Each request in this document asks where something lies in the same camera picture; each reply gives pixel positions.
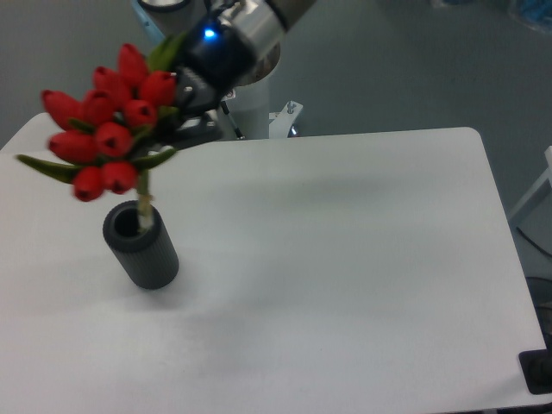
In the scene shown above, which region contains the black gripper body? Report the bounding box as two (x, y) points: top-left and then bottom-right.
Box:
(172, 13), (259, 116)

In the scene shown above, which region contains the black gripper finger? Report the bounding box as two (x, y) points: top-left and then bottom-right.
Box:
(148, 111), (223, 151)

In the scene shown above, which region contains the red tulip bouquet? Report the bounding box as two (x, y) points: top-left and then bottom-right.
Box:
(16, 34), (185, 233)

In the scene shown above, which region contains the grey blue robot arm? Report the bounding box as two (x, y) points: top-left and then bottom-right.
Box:
(133, 1), (313, 150)

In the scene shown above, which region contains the dark grey ribbed vase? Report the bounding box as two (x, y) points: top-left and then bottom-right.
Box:
(103, 201), (179, 290)

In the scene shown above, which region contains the blue plastic bag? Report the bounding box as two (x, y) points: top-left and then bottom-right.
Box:
(508, 0), (551, 34)

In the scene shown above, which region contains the black table clamp device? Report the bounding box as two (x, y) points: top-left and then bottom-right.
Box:
(518, 349), (551, 395)

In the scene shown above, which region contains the black cable on floor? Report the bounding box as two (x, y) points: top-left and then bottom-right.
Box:
(516, 227), (552, 255)

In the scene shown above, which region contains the white frame at right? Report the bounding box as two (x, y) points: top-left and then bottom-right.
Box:
(507, 147), (551, 227)

